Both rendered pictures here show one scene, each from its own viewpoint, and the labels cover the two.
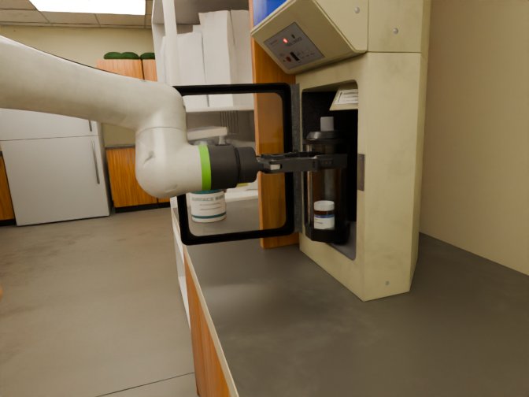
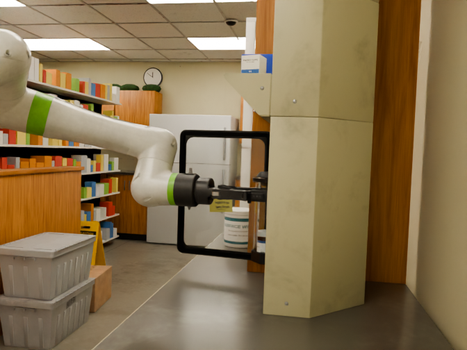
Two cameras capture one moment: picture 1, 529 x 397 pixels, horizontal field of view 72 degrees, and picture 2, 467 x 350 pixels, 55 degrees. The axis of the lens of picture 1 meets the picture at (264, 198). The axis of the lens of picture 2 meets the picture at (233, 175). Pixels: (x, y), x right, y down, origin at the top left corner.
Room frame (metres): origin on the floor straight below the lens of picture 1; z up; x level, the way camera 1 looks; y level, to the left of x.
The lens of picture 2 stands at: (-0.31, -0.60, 1.33)
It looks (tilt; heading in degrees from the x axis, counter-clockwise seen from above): 3 degrees down; 27
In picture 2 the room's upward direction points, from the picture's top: 2 degrees clockwise
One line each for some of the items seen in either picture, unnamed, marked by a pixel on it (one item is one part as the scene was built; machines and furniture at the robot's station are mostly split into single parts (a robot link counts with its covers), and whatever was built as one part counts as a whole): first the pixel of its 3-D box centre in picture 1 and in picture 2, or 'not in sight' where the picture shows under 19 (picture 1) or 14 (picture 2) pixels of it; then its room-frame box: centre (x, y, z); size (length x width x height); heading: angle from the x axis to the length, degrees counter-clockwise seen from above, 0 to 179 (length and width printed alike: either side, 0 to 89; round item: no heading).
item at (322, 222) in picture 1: (327, 185); (271, 217); (0.81, -0.14, 1.15); 0.11 x 0.11 x 0.21
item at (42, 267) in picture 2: not in sight; (50, 263); (1.89, 1.96, 0.49); 0.60 x 0.42 x 0.33; 18
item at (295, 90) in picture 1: (296, 161); not in sight; (0.96, -0.09, 1.19); 0.03 x 0.02 x 0.39; 18
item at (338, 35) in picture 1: (299, 39); (254, 102); (0.80, -0.09, 1.46); 0.32 x 0.11 x 0.10; 18
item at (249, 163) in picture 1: (257, 164); (214, 191); (0.77, 0.01, 1.21); 0.09 x 0.08 x 0.07; 105
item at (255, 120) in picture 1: (234, 165); (223, 194); (0.93, 0.07, 1.19); 0.30 x 0.01 x 0.40; 100
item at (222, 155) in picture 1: (222, 165); (189, 188); (0.75, 0.08, 1.22); 0.09 x 0.06 x 0.12; 15
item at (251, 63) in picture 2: not in sight; (254, 69); (0.75, -0.10, 1.54); 0.05 x 0.05 x 0.06; 3
